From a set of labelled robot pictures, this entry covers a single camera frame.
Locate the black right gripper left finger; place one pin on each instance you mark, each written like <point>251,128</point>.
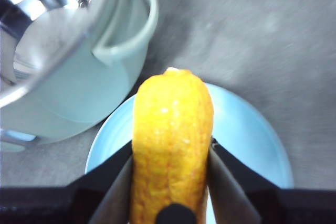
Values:
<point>65,205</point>

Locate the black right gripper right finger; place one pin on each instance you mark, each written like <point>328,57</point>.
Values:
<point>275,205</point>

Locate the yellow corn cob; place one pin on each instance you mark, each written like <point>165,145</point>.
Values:
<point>170,142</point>

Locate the blue round plate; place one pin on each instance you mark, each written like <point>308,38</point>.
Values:
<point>241,134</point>

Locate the pale green electric steamer pot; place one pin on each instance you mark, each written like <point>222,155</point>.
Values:
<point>78,85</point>

